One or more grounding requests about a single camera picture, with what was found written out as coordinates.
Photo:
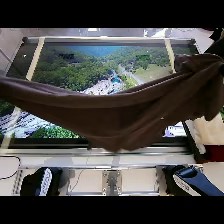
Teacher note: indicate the brown garment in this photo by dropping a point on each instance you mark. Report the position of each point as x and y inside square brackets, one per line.
[116, 113]

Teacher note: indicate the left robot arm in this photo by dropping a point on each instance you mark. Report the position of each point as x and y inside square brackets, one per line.
[40, 181]

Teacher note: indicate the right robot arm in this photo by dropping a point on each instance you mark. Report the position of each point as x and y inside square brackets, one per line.
[191, 181]

